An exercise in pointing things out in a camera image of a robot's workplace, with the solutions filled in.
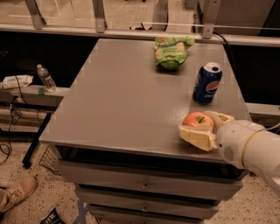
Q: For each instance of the tan shoe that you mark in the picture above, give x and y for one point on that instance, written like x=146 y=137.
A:
x=13 y=195

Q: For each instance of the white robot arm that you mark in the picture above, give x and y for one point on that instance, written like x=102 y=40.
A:
x=270 y=155

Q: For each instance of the green chip bag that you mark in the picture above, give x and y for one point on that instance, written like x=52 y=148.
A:
x=170 y=53

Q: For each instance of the wire mesh basket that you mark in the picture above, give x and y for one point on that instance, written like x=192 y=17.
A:
x=48 y=160

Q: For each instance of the black printed packet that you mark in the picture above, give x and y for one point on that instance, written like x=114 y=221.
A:
x=52 y=218

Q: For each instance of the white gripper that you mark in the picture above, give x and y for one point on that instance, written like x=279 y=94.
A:
x=232 y=140

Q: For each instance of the grey drawer cabinet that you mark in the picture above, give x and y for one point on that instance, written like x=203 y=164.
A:
x=116 y=136

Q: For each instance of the clear plastic water bottle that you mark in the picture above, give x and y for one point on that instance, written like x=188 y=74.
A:
x=46 y=78

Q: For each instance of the black metal leg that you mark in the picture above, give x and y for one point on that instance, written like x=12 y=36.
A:
x=26 y=160

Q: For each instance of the white crumpled cloth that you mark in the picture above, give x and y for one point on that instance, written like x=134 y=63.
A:
x=16 y=81

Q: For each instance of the blue pepsi can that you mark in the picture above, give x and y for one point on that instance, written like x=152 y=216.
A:
x=207 y=82

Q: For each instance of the red apple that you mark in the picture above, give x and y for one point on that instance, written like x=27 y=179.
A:
x=198 y=119

